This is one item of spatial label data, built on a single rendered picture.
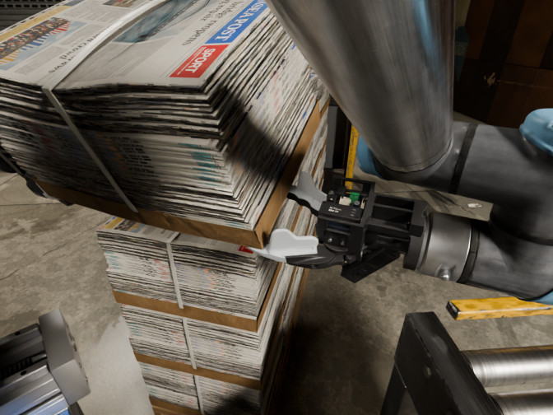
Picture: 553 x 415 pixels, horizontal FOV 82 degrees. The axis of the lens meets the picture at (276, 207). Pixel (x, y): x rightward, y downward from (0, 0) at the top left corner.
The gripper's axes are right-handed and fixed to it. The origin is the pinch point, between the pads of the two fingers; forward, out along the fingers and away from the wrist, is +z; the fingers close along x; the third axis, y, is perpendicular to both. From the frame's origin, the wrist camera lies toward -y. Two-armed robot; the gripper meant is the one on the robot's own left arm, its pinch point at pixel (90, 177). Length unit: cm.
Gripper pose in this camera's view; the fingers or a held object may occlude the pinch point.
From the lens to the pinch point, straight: 67.0
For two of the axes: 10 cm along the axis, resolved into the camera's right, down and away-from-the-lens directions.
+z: 9.3, 1.8, -3.3
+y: -1.4, -6.5, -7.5
